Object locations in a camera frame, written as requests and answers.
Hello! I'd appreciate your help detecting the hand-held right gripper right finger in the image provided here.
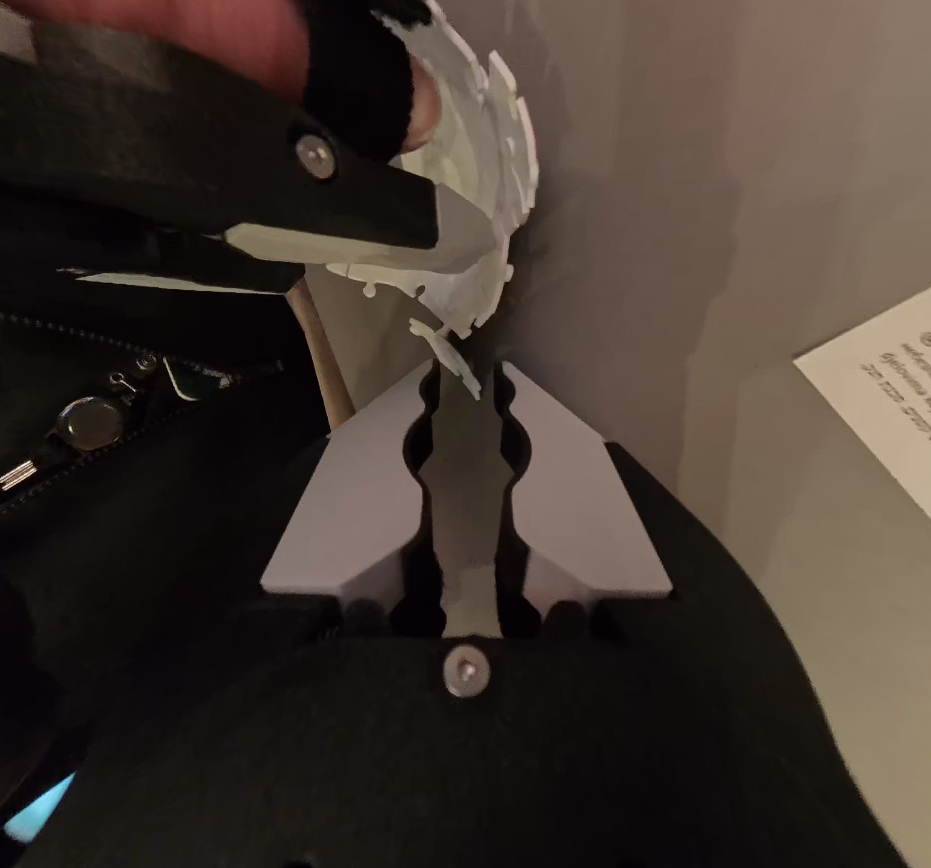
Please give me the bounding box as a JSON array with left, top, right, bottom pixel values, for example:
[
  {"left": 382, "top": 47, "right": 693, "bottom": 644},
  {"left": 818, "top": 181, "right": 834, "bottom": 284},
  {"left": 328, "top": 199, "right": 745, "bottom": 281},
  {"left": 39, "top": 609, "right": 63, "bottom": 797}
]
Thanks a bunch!
[{"left": 495, "top": 361, "right": 674, "bottom": 625}]

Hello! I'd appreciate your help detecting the white printed instruction leaflet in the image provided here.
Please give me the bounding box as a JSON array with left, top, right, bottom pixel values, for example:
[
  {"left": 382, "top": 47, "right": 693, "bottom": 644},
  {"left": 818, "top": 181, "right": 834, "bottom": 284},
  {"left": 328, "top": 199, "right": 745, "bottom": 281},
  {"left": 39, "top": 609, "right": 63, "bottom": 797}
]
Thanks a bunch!
[{"left": 793, "top": 288, "right": 931, "bottom": 520}]

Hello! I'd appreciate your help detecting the white half-built puzzle ball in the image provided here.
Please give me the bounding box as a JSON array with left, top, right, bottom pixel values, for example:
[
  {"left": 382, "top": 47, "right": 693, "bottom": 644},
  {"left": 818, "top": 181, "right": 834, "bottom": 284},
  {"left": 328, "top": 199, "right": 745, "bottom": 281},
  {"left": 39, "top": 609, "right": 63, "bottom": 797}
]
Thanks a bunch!
[{"left": 326, "top": 0, "right": 544, "bottom": 343}]

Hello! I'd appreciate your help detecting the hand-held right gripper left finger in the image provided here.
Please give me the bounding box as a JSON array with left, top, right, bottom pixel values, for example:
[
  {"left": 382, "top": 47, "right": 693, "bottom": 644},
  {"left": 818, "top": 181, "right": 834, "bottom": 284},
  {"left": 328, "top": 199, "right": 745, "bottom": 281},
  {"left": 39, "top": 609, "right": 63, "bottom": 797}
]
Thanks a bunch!
[{"left": 260, "top": 358, "right": 446, "bottom": 625}]

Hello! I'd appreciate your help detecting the white puzzle piece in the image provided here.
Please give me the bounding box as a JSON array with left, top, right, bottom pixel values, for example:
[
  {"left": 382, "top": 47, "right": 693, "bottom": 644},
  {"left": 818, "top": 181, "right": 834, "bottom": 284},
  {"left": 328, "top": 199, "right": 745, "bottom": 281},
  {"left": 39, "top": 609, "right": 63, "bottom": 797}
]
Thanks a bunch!
[{"left": 407, "top": 316, "right": 484, "bottom": 401}]

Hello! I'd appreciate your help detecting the blue glowing screen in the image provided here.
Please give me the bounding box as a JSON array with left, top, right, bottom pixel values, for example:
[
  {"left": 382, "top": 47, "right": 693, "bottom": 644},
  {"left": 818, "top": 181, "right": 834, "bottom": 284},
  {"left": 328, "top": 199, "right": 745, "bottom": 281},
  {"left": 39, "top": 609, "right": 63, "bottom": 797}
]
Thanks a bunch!
[{"left": 0, "top": 772, "right": 80, "bottom": 846}]

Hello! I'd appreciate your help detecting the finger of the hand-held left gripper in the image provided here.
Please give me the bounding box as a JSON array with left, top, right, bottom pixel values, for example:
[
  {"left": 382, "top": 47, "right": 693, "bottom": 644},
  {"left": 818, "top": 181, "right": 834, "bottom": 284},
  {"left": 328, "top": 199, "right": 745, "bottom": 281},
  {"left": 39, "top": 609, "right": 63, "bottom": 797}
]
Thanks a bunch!
[
  {"left": 71, "top": 266, "right": 295, "bottom": 296},
  {"left": 224, "top": 183, "right": 510, "bottom": 279}
]

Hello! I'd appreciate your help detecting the person's black zip jacket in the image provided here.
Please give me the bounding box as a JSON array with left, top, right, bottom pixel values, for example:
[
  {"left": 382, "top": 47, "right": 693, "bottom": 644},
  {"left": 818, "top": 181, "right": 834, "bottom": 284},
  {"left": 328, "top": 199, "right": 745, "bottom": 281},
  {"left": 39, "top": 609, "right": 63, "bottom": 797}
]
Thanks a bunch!
[{"left": 0, "top": 268, "right": 343, "bottom": 811}]

